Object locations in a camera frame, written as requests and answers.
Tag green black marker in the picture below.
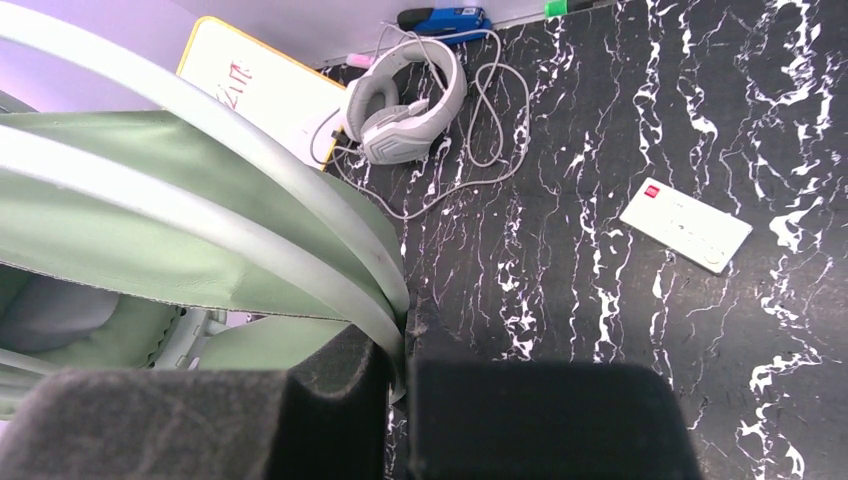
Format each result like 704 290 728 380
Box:
544 0 616 19

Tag mint green headphones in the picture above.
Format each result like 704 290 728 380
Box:
1 2 410 419

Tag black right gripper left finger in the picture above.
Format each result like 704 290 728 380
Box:
1 326 390 479

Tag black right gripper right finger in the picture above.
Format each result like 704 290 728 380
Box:
407 301 702 479

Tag blue marker pen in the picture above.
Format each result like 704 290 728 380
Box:
396 7 492 45

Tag white grey headphone cable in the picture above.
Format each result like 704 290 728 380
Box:
309 19 531 221

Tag yellow framed whiteboard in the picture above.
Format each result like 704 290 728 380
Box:
177 16 345 170

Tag small white red box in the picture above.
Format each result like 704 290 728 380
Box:
620 178 752 275

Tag grey white headphones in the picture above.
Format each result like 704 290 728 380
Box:
340 38 467 165

